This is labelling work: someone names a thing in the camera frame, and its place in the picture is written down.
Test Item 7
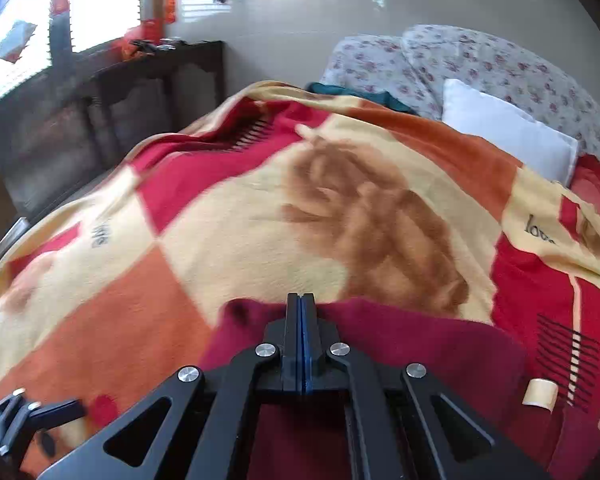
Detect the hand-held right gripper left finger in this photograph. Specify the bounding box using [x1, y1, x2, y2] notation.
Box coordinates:
[37, 292, 304, 480]

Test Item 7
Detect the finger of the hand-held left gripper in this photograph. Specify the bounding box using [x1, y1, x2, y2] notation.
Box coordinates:
[27, 399, 87, 432]

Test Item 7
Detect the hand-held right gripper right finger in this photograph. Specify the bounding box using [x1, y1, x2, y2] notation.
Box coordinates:
[302, 293, 551, 480]

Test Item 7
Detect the maroon cloth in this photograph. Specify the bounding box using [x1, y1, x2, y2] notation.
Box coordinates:
[200, 297, 600, 480]

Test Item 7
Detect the printed patchwork blanket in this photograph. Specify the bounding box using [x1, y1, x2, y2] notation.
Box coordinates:
[0, 80, 600, 480]

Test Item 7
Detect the beige rolled label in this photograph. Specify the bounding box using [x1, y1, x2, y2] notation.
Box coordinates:
[522, 379, 559, 409]

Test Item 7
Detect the teal cloth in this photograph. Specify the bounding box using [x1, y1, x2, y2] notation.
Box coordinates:
[307, 81, 421, 116]

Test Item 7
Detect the small floral pillow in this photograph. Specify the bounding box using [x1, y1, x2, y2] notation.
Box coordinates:
[320, 36, 443, 121]

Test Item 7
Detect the white pillow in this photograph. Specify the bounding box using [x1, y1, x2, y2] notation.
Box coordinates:
[441, 78, 580, 186]

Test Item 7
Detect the dark wooden desk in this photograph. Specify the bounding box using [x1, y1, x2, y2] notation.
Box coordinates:
[82, 40, 226, 141]

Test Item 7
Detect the red plastic bag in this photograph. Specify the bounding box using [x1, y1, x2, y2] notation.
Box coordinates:
[121, 20, 163, 60]

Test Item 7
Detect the large floral pillow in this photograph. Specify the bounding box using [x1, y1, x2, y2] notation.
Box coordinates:
[400, 24, 600, 157]

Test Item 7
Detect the barred window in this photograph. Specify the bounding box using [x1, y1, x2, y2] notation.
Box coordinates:
[0, 0, 148, 107]

